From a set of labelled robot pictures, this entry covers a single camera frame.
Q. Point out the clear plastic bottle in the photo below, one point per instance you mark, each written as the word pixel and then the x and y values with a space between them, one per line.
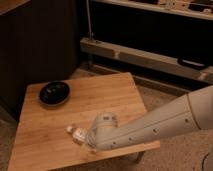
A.
pixel 78 134

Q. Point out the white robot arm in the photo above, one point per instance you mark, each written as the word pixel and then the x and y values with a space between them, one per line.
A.
pixel 188 113

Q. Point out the black ceramic bowl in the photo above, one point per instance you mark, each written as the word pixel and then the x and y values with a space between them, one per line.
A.
pixel 54 93

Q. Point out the long wooden shelf beam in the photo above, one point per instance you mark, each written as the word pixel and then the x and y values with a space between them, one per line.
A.
pixel 145 59

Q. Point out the wooden table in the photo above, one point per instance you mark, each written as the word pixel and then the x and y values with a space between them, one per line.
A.
pixel 42 143

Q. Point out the metal vertical pole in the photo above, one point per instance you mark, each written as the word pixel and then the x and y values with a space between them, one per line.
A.
pixel 90 33

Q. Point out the upper wooden shelf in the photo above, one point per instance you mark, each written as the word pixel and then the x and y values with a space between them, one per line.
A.
pixel 156 8

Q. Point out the black handle on beam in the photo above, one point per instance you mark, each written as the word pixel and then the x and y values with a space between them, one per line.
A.
pixel 192 65

